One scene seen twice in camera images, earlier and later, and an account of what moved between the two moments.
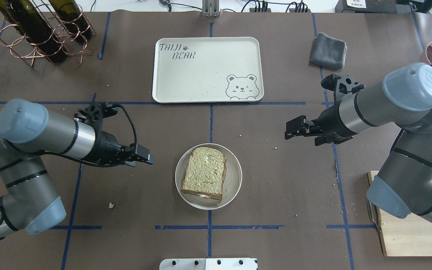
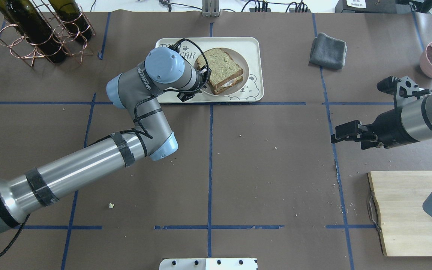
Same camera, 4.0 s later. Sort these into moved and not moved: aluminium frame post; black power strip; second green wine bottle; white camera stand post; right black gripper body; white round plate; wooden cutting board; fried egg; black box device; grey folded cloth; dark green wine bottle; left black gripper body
Moved: fried egg; left black gripper body; right black gripper body; white round plate
Not moved: black power strip; dark green wine bottle; wooden cutting board; aluminium frame post; black box device; white camera stand post; grey folded cloth; second green wine bottle
